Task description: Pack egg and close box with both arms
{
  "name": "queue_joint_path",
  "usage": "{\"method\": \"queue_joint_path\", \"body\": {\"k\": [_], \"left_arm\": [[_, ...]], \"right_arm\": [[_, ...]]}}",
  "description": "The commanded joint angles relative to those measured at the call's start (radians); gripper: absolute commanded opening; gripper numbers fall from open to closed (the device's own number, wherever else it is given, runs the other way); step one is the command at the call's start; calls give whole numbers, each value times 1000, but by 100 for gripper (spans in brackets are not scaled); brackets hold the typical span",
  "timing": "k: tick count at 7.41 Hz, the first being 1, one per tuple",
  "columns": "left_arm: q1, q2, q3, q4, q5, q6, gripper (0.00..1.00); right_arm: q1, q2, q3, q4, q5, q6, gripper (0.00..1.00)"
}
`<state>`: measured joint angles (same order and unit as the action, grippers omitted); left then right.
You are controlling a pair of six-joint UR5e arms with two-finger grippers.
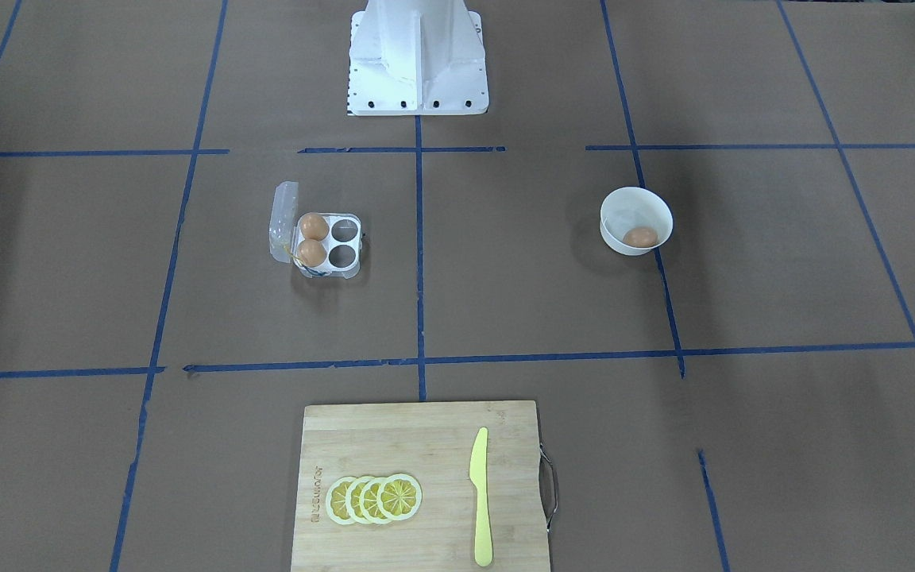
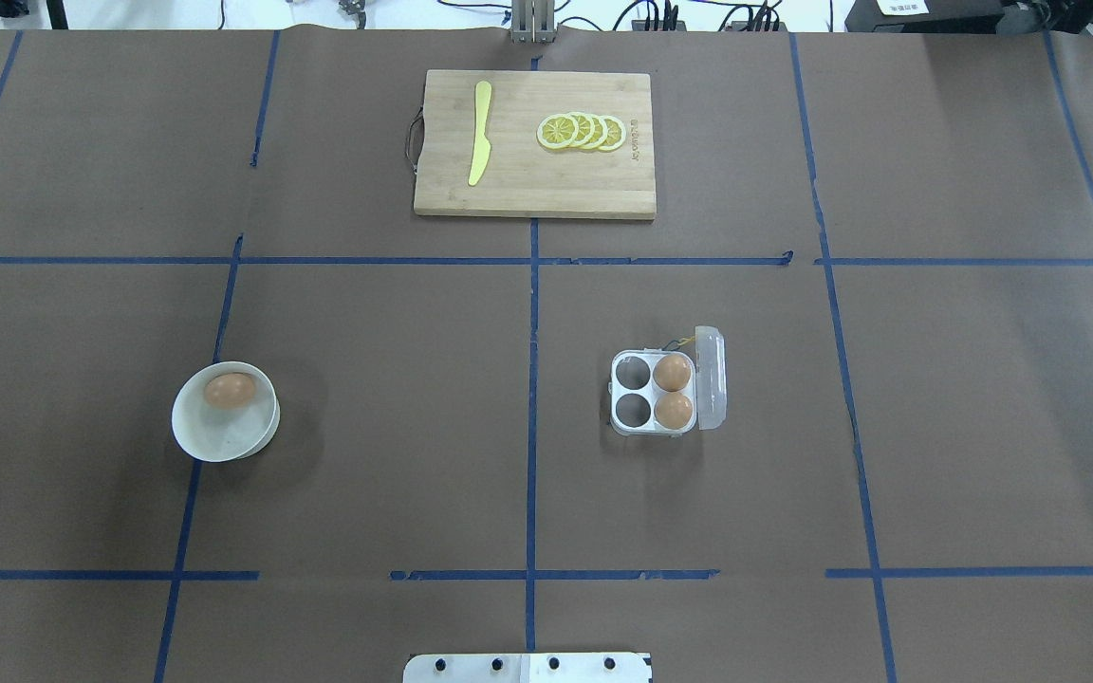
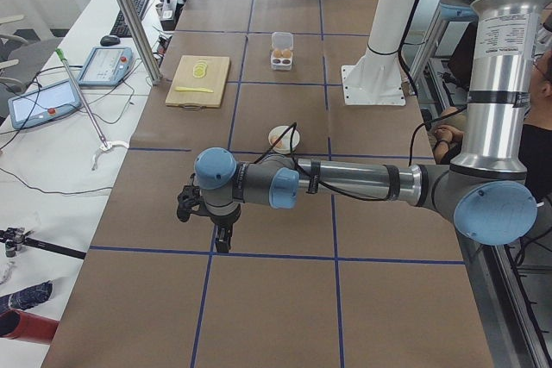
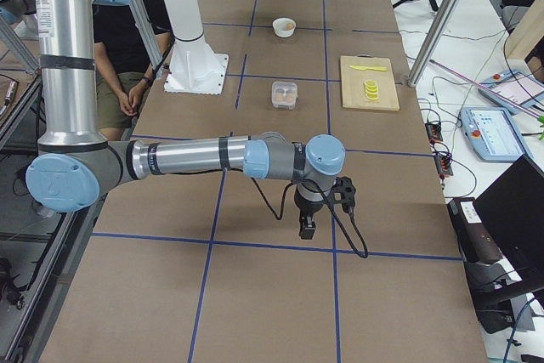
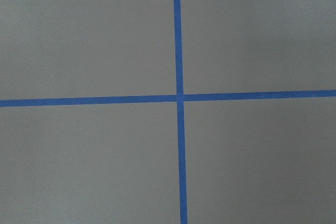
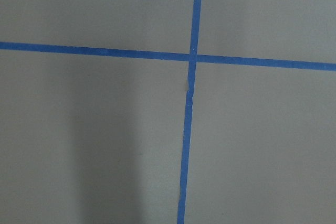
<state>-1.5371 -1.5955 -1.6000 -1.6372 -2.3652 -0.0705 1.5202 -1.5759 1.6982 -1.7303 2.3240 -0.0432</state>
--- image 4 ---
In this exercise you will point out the teach pendant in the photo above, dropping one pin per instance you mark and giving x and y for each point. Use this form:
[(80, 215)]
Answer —
[(520, 88), (493, 134)]

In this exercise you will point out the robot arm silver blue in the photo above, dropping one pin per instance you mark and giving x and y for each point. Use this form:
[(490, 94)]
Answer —
[(76, 164)]

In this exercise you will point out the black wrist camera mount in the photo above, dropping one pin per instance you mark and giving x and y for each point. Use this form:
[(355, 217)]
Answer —
[(344, 193)]

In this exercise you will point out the aluminium frame post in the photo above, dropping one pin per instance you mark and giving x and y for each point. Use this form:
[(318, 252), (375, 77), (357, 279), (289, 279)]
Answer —
[(431, 41)]

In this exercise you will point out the teach pendant far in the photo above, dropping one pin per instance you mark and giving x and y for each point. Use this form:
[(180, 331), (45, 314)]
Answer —
[(520, 88)]

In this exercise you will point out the bamboo cutting board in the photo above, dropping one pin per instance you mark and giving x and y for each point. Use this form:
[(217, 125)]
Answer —
[(353, 88)]

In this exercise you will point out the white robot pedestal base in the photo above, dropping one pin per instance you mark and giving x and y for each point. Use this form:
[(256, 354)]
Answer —
[(194, 68)]

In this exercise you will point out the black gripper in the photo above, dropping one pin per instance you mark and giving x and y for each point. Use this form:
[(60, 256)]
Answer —
[(307, 207)]

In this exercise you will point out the clear plastic egg box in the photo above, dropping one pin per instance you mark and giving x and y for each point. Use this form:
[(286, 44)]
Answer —
[(290, 100)]

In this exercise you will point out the white bowl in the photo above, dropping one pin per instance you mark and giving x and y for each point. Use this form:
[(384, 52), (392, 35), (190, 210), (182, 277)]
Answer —
[(279, 27)]

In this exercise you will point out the black monitor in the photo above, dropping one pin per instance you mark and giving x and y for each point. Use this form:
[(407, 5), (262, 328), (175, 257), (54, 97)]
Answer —
[(511, 209)]

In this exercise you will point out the seated person black shirt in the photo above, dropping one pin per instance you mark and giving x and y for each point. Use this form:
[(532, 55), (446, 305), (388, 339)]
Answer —
[(124, 73)]

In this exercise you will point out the long metal rod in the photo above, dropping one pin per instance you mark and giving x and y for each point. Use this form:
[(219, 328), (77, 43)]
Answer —
[(533, 111)]

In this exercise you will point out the yellow plastic knife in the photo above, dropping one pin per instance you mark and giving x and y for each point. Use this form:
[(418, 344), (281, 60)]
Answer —
[(368, 68)]

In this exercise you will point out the teach pendant near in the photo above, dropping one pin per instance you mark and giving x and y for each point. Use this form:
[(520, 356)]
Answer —
[(493, 134)]

